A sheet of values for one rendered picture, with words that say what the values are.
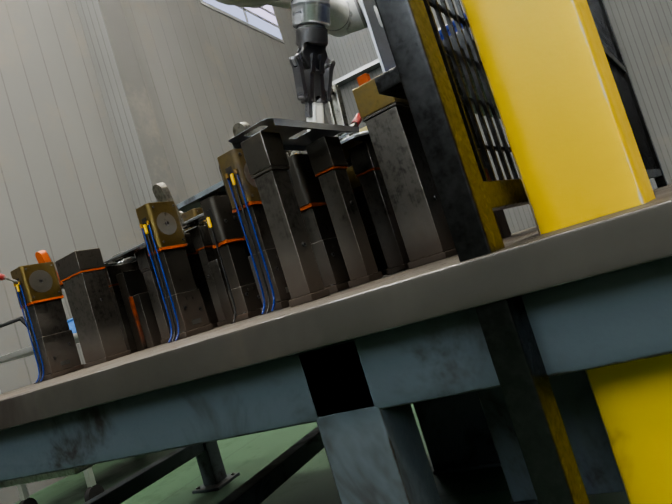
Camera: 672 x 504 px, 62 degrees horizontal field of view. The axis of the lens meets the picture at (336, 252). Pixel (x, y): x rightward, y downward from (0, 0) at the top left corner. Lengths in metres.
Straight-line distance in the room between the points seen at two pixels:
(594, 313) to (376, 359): 0.20
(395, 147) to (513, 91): 0.49
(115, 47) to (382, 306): 5.54
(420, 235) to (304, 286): 0.26
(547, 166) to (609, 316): 0.16
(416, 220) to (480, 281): 0.58
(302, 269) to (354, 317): 0.39
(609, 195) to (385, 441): 0.32
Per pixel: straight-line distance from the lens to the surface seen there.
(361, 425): 0.60
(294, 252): 0.91
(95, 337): 1.77
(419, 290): 0.50
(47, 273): 2.02
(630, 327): 0.52
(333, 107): 1.53
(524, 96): 0.60
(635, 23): 9.30
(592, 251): 0.47
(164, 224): 1.47
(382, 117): 1.08
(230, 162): 1.20
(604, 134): 0.58
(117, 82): 5.80
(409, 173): 1.05
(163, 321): 1.75
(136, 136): 5.57
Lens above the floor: 0.71
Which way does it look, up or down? 3 degrees up
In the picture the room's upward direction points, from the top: 17 degrees counter-clockwise
